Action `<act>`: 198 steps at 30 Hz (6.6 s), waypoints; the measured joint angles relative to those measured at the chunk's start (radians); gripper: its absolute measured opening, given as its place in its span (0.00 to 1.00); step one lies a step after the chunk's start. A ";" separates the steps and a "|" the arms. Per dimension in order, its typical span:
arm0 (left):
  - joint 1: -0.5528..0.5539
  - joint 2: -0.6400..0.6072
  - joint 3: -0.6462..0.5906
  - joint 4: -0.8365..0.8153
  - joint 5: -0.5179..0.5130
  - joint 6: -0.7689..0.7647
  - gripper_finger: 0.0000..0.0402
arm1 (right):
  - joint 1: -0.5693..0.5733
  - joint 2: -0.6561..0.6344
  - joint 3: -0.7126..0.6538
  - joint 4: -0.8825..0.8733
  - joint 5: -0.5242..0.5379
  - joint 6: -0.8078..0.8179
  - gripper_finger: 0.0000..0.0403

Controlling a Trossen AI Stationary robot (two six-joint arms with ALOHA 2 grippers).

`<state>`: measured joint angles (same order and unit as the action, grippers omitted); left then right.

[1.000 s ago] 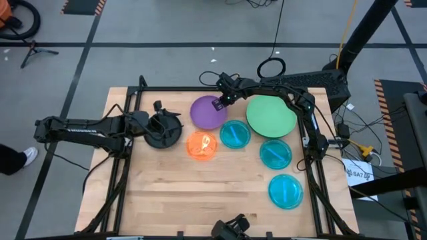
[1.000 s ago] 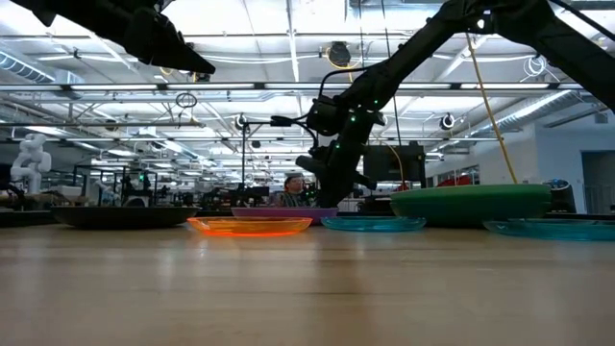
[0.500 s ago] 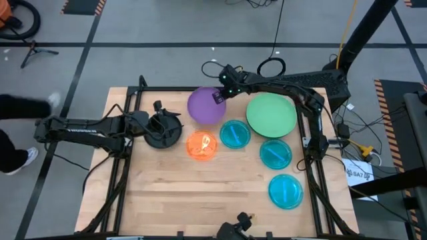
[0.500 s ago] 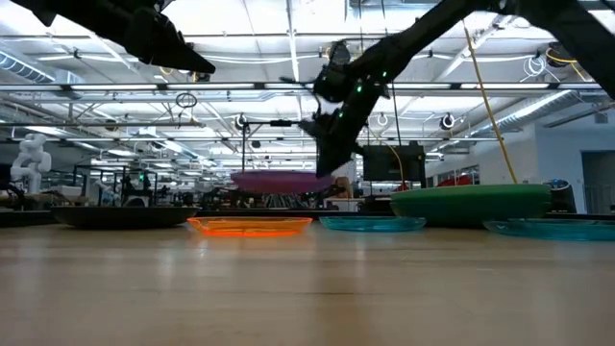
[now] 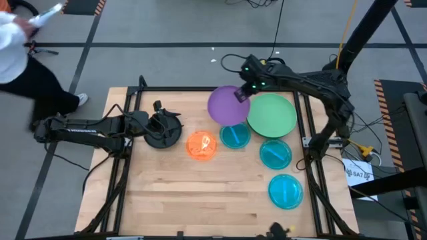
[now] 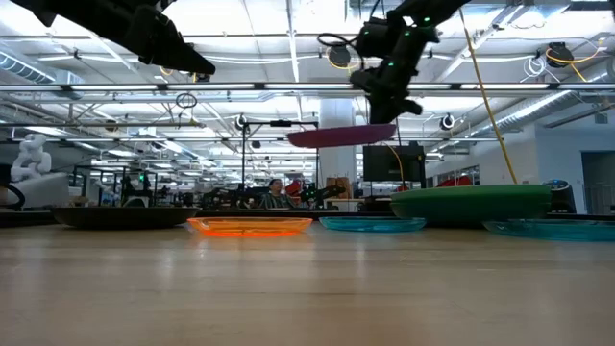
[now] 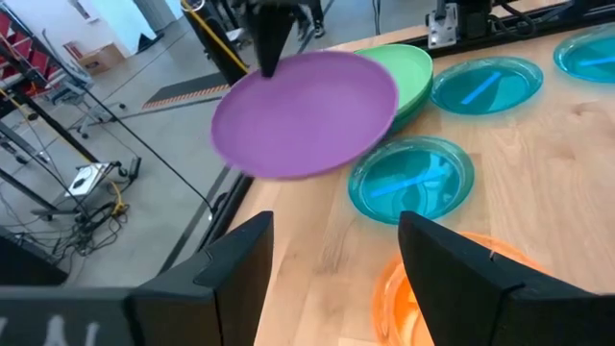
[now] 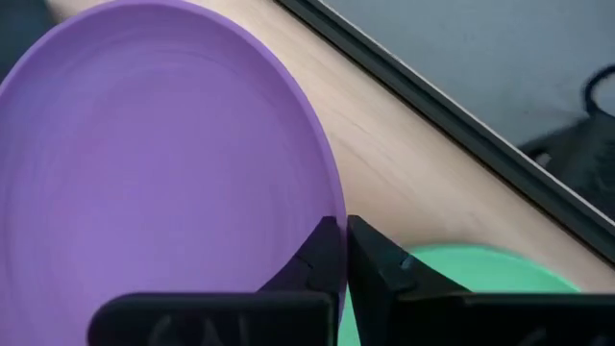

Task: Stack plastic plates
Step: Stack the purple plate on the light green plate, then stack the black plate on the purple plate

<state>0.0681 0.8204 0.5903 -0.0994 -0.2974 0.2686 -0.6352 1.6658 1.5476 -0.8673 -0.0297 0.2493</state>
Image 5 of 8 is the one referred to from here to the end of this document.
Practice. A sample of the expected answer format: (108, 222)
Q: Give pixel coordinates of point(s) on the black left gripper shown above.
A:
(138, 120)

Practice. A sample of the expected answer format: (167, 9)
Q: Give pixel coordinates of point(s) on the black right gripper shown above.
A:
(263, 80)

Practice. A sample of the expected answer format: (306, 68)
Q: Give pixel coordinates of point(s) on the purple plastic plate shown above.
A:
(225, 106)

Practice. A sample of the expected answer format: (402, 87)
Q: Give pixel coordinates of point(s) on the black plastic plate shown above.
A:
(173, 133)

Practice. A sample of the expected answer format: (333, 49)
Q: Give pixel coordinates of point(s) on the light green plastic plate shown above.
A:
(272, 115)

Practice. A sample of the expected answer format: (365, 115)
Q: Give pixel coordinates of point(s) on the translucent blue plastic plate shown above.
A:
(275, 154)
(235, 136)
(285, 191)

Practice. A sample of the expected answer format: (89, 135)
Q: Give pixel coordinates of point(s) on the translucent orange plastic plate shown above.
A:
(195, 148)

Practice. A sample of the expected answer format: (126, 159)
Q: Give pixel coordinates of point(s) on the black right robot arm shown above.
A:
(320, 86)

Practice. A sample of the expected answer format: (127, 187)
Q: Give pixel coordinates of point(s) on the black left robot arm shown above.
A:
(76, 130)

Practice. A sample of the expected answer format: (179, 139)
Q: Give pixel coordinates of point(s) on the small floor tripod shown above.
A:
(46, 51)

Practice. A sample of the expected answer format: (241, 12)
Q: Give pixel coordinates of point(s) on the black hazard striped floor mat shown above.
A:
(417, 3)
(81, 6)
(390, 96)

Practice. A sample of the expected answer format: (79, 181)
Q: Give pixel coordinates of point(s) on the yellow plug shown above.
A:
(366, 150)

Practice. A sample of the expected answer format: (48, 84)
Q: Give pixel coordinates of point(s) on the black slanted pole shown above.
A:
(363, 30)

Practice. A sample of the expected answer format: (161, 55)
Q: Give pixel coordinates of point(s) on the black object with yellow spot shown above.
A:
(277, 230)

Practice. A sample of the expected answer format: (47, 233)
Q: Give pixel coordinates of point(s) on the white paper label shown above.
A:
(358, 175)

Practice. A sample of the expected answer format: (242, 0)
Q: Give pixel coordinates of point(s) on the white object held by person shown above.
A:
(46, 15)

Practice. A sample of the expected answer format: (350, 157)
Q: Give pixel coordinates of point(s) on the person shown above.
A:
(13, 56)

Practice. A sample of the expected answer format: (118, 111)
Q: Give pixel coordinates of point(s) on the person's hand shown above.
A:
(23, 26)

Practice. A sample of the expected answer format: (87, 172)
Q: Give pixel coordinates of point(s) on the black metal beam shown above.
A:
(383, 183)

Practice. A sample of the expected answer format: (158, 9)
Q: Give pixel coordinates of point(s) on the black cart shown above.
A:
(418, 126)

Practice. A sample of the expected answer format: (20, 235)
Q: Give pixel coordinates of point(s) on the orange vacuum cleaner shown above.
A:
(4, 5)

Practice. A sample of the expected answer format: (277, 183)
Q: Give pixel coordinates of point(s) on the black aluminium table frame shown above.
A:
(173, 89)

